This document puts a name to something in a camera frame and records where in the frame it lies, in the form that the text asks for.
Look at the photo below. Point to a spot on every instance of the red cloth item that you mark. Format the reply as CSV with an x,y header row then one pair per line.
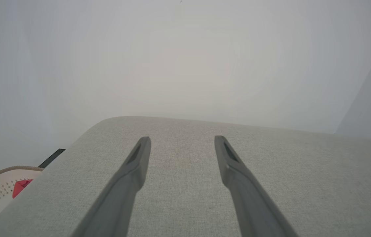
x,y
21,187

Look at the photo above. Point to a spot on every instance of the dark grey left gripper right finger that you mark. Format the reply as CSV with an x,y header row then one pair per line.
x,y
244,194

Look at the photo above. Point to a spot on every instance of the black strip by wall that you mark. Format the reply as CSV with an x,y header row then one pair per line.
x,y
51,158

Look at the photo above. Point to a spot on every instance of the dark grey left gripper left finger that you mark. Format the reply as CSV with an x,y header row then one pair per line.
x,y
126,187

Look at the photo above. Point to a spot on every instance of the grey fabric sofa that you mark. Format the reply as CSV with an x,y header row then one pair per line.
x,y
185,184

